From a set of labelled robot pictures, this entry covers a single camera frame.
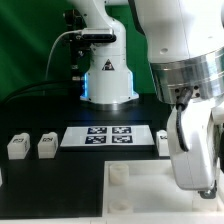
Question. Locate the black camera on stand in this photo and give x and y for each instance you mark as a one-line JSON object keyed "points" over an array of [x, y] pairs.
{"points": [[79, 48]]}

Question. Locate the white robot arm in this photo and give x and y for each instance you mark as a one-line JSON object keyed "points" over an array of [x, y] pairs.
{"points": [[185, 51]]}

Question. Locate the white block left edge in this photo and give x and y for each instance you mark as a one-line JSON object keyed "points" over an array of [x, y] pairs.
{"points": [[1, 178]]}

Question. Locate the white square tabletop tray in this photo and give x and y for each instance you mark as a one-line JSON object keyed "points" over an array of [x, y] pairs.
{"points": [[148, 186]]}

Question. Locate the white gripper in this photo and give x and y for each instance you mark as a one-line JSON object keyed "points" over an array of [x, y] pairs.
{"points": [[196, 168]]}

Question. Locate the white marker tag sheet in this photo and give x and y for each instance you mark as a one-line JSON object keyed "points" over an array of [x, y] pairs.
{"points": [[107, 136]]}

